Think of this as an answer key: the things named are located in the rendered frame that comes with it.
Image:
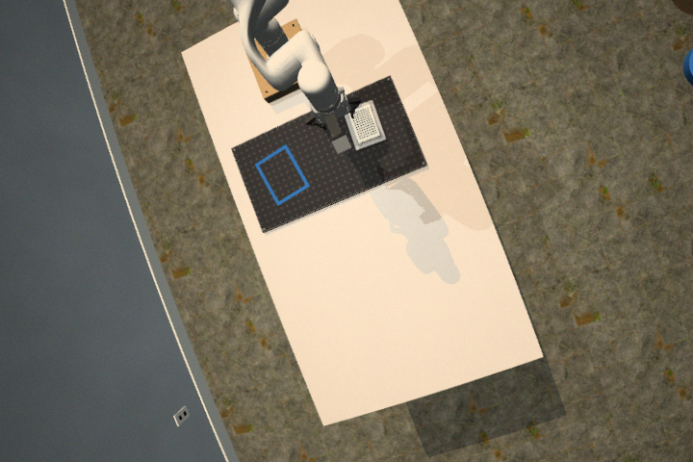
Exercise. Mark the blue tape outline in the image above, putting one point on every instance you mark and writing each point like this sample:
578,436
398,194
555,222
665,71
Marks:
296,166

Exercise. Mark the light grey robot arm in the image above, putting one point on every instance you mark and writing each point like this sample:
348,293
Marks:
300,56

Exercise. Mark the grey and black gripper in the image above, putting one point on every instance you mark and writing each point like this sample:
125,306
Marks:
343,109

